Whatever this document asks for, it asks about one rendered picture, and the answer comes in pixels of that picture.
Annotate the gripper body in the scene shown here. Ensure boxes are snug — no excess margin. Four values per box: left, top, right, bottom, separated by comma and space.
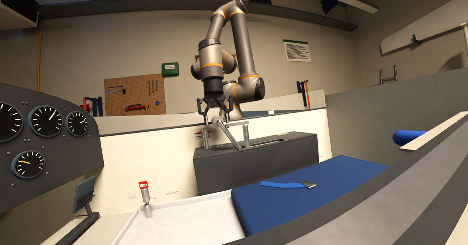
203, 77, 224, 99

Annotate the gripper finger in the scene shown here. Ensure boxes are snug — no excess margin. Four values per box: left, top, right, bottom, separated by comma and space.
218, 95, 234, 124
196, 97, 213, 125

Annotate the grey gear lever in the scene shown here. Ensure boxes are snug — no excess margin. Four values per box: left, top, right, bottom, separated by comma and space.
212, 116, 242, 151

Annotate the dark grey gear box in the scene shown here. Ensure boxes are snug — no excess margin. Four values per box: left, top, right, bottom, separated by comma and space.
193, 131, 320, 196

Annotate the red-capped safety pin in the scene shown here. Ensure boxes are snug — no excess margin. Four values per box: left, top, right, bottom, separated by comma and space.
138, 181, 152, 204

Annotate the blue seat cushion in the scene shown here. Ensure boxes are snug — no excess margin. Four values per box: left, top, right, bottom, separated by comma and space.
231, 155, 390, 237

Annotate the brown pegboard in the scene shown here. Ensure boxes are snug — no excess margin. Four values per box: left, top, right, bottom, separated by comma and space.
104, 73, 167, 117

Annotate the blue and orange stand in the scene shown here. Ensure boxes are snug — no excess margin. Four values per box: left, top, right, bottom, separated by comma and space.
297, 79, 311, 110

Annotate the white notice with green header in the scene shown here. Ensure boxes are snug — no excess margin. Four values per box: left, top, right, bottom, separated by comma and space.
283, 39, 312, 63

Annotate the blue orange red stand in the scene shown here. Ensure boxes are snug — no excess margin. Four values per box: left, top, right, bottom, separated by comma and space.
80, 96, 104, 118

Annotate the white tray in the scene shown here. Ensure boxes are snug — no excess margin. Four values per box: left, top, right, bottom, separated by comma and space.
111, 190, 246, 245

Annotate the small black round gauge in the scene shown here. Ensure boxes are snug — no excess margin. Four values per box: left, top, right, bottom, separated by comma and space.
65, 111, 89, 137

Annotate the dark grey instrument panel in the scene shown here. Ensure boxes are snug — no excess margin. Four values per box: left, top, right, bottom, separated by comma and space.
0, 82, 105, 215

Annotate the small grey screen on stand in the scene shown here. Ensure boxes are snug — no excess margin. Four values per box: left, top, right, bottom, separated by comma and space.
72, 175, 97, 217

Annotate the grey cockpit rim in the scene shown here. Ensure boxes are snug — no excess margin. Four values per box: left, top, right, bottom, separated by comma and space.
223, 67, 468, 245

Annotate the silver ladder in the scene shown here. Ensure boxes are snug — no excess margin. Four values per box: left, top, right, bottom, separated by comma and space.
379, 65, 398, 85

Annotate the ceiling light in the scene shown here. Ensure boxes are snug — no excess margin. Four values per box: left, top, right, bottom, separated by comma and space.
336, 0, 380, 14

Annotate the dark grey bar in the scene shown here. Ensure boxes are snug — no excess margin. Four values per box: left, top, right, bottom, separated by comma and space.
54, 211, 100, 245

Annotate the blue cylinder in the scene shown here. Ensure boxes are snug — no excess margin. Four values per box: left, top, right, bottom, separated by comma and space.
392, 129, 429, 146

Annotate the black gauge with orange needle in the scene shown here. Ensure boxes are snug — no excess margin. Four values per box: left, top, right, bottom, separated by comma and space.
11, 150, 46, 179

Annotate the large black round gauge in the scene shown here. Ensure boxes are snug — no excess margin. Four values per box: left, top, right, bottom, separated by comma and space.
0, 101, 24, 143

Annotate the pale wooden strip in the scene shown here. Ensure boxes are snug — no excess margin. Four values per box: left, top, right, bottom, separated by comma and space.
399, 111, 468, 151

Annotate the white wing panel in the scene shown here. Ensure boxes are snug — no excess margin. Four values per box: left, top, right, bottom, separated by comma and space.
380, 0, 468, 54

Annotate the green wall box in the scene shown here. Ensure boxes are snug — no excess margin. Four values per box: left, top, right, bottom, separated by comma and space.
162, 62, 180, 78

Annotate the white cockpit side wall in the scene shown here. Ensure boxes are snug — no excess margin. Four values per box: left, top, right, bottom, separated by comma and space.
96, 89, 332, 217

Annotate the blue strap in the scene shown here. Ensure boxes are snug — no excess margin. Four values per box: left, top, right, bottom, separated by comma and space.
259, 180, 305, 189

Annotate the grey wall ledge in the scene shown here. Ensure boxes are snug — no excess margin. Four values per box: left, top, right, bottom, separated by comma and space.
38, 0, 359, 32

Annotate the white wall air unit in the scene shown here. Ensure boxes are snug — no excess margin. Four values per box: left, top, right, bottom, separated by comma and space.
0, 0, 40, 31

